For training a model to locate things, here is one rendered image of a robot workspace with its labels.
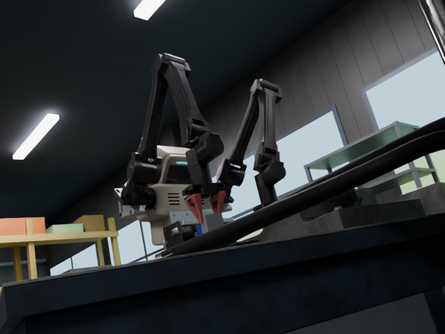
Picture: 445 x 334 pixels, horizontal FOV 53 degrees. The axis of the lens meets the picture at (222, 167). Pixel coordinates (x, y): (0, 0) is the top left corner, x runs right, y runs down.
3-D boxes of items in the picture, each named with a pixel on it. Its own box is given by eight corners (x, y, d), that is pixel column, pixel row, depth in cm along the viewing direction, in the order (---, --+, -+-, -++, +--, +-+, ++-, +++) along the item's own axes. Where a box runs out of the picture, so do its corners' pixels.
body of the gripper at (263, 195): (289, 205, 143) (284, 184, 145) (263, 209, 138) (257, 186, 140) (279, 211, 148) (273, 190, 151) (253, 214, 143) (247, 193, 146)
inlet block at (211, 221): (189, 244, 124) (185, 226, 126) (205, 242, 127) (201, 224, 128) (208, 235, 113) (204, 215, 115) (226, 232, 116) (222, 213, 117)
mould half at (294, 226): (230, 278, 130) (220, 232, 134) (300, 264, 143) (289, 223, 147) (346, 237, 89) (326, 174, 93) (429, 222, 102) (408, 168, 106)
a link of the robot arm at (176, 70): (181, 72, 157) (153, 63, 152) (188, 58, 154) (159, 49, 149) (210, 152, 128) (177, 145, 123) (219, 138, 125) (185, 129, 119)
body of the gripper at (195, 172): (226, 188, 120) (220, 162, 122) (191, 191, 115) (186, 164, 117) (215, 195, 125) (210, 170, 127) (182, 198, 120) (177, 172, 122)
